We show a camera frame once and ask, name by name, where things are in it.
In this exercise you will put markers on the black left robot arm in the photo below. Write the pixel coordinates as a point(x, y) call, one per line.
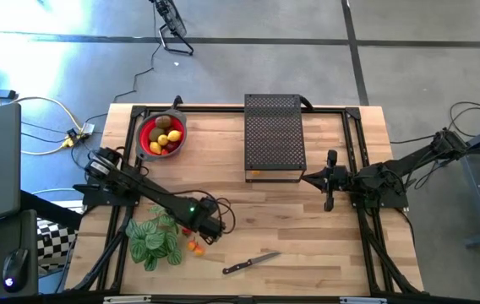
point(155, 194)

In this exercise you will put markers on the grey power adapter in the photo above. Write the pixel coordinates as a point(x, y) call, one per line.
point(88, 128)

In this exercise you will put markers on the black curved frame bracket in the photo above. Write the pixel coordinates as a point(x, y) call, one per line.
point(307, 102)
point(176, 102)

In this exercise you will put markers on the black white checkerboard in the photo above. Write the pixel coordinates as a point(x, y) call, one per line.
point(54, 242)

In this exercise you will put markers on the dark red apple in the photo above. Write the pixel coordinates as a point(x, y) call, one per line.
point(172, 147)

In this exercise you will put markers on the green kiwi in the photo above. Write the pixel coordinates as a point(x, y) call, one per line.
point(155, 134)

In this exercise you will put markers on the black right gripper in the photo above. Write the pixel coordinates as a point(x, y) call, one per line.
point(329, 198)

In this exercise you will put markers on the orange red pear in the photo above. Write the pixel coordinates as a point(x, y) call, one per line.
point(199, 251)
point(191, 245)

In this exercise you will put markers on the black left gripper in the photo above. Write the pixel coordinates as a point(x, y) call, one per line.
point(211, 228)

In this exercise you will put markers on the black perforated metal shelf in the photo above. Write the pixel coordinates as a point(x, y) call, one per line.
point(274, 135)

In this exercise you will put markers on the red collapsible bowl grey rim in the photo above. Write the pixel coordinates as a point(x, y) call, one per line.
point(140, 139)

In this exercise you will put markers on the black aluminium table frame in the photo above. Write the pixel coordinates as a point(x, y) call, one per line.
point(223, 110)

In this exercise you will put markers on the artificial green striped plant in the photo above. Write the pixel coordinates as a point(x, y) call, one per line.
point(153, 240)

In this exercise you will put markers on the black floor fan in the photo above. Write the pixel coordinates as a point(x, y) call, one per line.
point(174, 21)

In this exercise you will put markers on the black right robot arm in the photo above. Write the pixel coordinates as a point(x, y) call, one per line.
point(413, 158)

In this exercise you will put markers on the black computer mouse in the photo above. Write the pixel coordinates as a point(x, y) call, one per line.
point(15, 270)

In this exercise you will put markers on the red strawberry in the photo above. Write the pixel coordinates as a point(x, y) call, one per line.
point(186, 231)

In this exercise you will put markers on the white plastic strip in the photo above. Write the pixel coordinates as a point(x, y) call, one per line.
point(128, 299)
point(362, 300)

